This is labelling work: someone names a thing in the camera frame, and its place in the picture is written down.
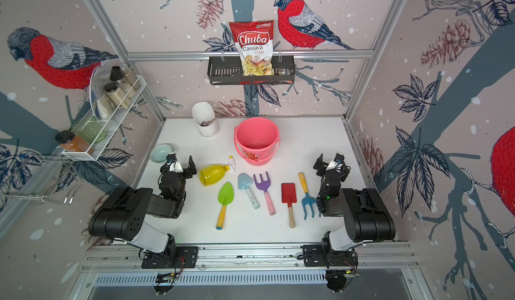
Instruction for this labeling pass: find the blue fork yellow handle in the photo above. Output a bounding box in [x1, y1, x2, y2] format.
[299, 173, 317, 219]

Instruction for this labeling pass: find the green trowel yellow handle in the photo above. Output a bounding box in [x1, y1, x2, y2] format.
[216, 182, 234, 230]

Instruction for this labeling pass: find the yellow spray bottle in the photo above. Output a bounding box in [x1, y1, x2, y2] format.
[198, 156, 236, 187]

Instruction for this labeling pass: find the white paper cup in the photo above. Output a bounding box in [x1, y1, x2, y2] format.
[192, 101, 219, 138]

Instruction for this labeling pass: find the metal wire rack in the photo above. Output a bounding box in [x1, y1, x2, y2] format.
[1, 151, 84, 206]

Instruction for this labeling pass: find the light green bowl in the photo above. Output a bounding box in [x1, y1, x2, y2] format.
[150, 144, 174, 163]

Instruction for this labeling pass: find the purple fork pink handle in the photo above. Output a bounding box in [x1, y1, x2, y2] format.
[253, 172, 276, 215]

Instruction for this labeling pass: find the red spade wooden handle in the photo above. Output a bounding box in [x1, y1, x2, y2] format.
[281, 183, 297, 228]

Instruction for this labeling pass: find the pink plastic bucket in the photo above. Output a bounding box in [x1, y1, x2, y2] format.
[233, 117, 280, 166]

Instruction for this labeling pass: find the beige bottle black cap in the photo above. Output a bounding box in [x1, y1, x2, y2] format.
[104, 83, 131, 109]
[110, 66, 136, 99]

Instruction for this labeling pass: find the light blue trowel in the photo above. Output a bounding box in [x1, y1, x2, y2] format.
[237, 173, 260, 210]

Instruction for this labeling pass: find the orange jar black lid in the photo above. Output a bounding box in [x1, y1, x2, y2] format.
[55, 130, 91, 152]

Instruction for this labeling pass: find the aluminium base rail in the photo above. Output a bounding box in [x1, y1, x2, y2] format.
[76, 242, 419, 288]

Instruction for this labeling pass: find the black wall basket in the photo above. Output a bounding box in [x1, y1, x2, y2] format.
[207, 56, 296, 85]

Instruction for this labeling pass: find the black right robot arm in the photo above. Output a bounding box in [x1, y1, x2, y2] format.
[313, 153, 396, 257]

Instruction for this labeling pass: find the red cassava chips bag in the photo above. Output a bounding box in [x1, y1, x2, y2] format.
[229, 20, 274, 77]

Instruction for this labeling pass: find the white wire wall shelf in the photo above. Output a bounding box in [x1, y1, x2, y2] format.
[64, 59, 147, 161]

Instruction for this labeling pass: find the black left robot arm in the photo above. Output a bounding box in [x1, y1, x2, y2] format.
[88, 153, 197, 261]

